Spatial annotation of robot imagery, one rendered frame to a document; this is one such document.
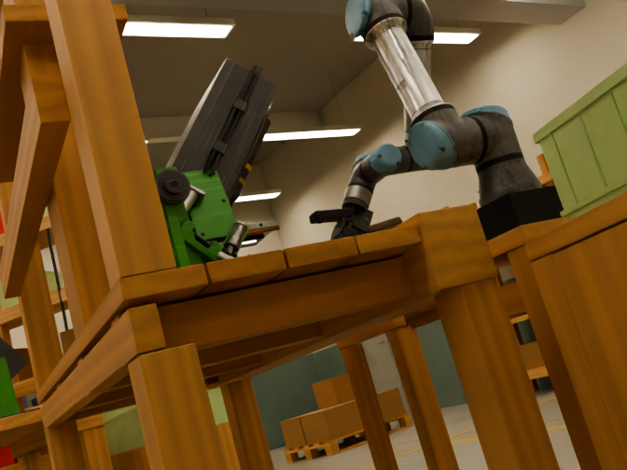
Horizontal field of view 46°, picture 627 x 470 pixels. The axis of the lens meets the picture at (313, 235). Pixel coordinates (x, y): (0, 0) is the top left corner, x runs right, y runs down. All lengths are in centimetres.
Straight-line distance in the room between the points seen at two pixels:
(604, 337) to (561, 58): 690
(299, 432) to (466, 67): 451
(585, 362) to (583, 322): 7
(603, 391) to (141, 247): 79
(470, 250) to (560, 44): 675
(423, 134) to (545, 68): 651
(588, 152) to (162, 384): 75
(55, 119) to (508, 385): 92
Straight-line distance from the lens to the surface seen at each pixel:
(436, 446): 199
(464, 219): 145
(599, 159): 125
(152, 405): 113
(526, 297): 164
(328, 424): 776
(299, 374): 1213
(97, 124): 124
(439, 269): 138
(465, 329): 141
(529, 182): 179
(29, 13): 167
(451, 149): 173
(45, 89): 136
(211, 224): 190
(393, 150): 200
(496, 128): 182
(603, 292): 127
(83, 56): 129
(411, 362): 198
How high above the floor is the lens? 64
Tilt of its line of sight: 12 degrees up
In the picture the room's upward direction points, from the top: 16 degrees counter-clockwise
